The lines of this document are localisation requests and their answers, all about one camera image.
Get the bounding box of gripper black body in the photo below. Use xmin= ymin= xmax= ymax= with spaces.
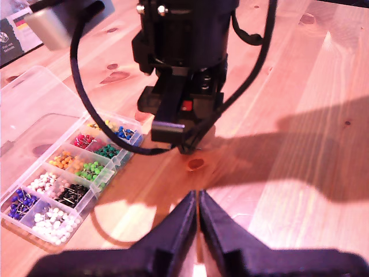
xmin=131 ymin=0 xmax=240 ymax=130

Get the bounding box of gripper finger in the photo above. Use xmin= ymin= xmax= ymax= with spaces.
xmin=130 ymin=190 xmax=198 ymax=277
xmin=152 ymin=93 xmax=224 ymax=154
xmin=199 ymin=190 xmax=272 ymax=277

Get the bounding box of clear plastic pin organizer box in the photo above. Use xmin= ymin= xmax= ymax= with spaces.
xmin=0 ymin=65 xmax=145 ymax=252

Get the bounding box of cardboard tray with German flag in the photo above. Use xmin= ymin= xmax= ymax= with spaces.
xmin=0 ymin=7 xmax=44 ymax=69

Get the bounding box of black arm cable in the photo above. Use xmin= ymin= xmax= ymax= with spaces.
xmin=70 ymin=8 xmax=178 ymax=157
xmin=184 ymin=0 xmax=279 ymax=148
xmin=230 ymin=11 xmax=264 ymax=47

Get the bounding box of gripper grey camera box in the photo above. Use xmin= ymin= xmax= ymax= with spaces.
xmin=24 ymin=0 xmax=116 ymax=53

